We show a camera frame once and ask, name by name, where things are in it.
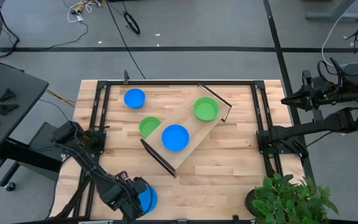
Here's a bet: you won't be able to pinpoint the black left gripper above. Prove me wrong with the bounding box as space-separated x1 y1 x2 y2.
99 170 150 220

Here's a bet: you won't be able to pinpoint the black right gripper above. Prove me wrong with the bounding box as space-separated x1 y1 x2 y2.
280 70 343 124

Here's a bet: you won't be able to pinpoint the large blue plastic bowl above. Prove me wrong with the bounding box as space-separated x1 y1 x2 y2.
161 124 190 152
137 185 158 216

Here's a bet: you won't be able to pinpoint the small green plastic bowl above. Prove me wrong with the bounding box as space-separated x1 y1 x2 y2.
139 116 162 138

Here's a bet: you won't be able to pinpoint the large green plastic bowl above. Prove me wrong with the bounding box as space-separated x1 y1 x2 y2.
193 96 220 122

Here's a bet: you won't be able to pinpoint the small blue plastic bowl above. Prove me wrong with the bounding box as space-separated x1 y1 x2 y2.
123 88 146 110

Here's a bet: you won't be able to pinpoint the wooden riser shelf black legs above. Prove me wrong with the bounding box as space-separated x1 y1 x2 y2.
140 83 232 179

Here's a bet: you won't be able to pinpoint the grey desk foot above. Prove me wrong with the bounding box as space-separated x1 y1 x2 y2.
305 0 358 22

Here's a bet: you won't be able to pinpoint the potted green leafy plant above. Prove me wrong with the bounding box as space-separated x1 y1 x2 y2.
244 173 339 224

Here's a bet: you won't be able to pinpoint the black desk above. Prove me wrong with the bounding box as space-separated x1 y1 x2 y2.
0 58 62 192

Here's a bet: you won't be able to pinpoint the black wedge block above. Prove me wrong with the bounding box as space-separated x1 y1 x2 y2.
0 87 16 102
0 103 20 116

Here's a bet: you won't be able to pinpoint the black aluminium rig frame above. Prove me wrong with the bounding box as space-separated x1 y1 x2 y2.
53 70 315 224

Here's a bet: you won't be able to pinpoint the long black cable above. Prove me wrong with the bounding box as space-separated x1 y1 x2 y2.
105 0 146 80

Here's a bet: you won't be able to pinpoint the black coiled cable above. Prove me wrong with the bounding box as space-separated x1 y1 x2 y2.
122 11 141 35

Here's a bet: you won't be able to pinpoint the white yellow cable bundle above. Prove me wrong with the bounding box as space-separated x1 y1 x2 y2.
62 0 103 24

